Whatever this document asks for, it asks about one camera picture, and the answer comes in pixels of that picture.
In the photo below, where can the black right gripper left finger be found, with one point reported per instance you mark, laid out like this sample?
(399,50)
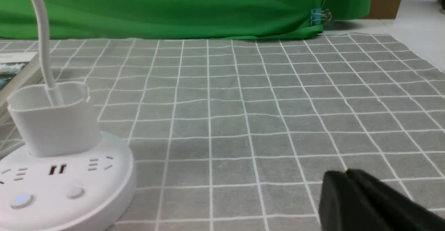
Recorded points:
(343,206)

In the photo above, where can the book with dark cover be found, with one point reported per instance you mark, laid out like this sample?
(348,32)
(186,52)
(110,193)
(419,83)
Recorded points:
(16,71)

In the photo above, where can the grey checked tablecloth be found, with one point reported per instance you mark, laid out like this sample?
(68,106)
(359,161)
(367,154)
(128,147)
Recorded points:
(232,135)

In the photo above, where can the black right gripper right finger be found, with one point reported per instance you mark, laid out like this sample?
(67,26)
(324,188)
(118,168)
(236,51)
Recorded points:
(397,210)

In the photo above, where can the white desk lamp with sockets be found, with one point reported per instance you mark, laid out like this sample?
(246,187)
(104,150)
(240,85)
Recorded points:
(68,175)

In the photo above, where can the green backdrop cloth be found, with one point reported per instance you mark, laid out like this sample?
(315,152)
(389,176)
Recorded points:
(196,19)

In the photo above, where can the blue binder clip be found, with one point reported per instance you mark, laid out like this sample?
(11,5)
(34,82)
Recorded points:
(318,16)

